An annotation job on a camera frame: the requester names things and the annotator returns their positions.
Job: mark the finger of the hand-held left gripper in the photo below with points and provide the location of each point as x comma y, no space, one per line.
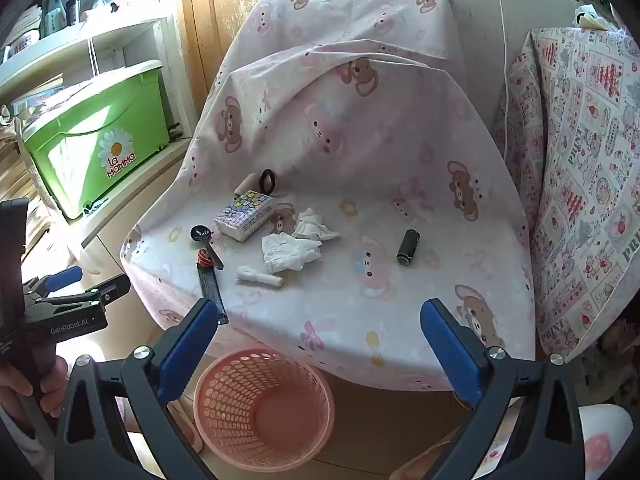
65,279
107,292

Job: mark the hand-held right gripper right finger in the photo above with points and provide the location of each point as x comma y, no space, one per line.
450,350

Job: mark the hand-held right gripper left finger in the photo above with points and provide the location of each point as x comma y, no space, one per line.
187,345

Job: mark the black strip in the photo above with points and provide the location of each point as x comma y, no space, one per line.
210,287

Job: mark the red rubber band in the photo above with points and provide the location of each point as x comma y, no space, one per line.
205,259

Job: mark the small white plastic tube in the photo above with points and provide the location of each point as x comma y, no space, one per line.
260,277

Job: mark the pink plastic basket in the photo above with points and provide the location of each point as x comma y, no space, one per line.
270,410

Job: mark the black plastic spoon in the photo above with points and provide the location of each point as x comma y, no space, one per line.
200,233

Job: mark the black cylinder spool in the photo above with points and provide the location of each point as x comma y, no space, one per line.
407,247

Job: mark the large white tissue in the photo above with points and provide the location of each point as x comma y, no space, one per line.
287,252

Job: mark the bear print tissue packet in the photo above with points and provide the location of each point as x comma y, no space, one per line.
245,215

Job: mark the beige thread spool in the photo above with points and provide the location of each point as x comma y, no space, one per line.
247,183

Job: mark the small white tissue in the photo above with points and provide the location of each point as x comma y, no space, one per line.
312,225

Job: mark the person's left forearm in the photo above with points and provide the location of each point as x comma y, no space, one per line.
15,440

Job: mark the person's left hand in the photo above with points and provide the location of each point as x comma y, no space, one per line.
55,380

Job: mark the green plastic storage box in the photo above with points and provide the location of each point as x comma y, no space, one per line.
75,150

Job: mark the white patterned bowl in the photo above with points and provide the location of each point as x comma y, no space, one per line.
25,42

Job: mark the pink bear print sheet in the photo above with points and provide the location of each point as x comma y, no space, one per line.
375,135

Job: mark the patterned pillow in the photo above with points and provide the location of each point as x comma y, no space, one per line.
590,160

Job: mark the white shelf cabinet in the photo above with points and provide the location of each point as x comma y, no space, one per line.
135,40

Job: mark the wooden door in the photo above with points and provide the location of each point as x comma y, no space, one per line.
225,10

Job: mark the white worn furniture panel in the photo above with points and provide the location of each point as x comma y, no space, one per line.
530,10

